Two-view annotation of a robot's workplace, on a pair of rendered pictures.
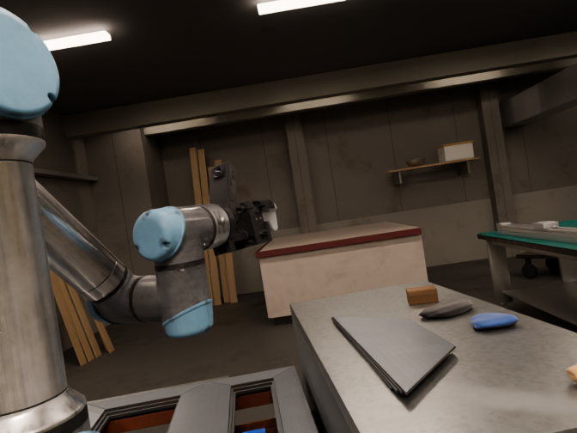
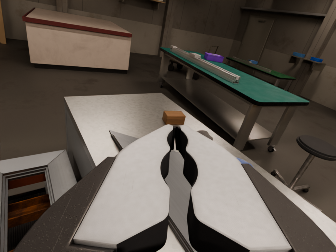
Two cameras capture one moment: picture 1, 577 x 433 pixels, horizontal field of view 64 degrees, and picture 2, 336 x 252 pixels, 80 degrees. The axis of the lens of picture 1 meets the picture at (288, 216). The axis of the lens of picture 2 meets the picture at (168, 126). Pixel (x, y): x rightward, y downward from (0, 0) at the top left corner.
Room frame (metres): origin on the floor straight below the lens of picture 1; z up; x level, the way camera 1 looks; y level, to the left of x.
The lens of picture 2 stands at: (0.87, 0.10, 1.52)
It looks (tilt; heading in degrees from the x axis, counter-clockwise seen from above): 28 degrees down; 327
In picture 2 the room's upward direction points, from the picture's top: 12 degrees clockwise
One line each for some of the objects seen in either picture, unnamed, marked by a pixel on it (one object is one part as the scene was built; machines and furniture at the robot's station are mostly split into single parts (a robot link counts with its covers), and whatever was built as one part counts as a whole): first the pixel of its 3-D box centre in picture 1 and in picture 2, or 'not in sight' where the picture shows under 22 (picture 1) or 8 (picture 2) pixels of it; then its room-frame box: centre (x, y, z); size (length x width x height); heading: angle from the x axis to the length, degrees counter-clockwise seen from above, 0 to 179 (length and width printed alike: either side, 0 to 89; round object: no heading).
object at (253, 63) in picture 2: not in sight; (255, 75); (5.11, -5.49, 0.39); 2.13 x 0.85 x 0.77; 0
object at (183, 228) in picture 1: (174, 234); not in sight; (0.70, 0.17, 1.43); 0.11 x 0.08 x 0.09; 152
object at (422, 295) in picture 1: (422, 295); (174, 117); (1.63, -0.42, 1.07); 0.10 x 0.06 x 0.05; 82
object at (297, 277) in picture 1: (337, 265); (78, 39); (7.15, -0.62, 0.49); 2.65 x 2.11 x 0.98; 178
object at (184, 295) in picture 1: (177, 297); not in sight; (0.71, 0.19, 1.34); 0.11 x 0.08 x 0.11; 62
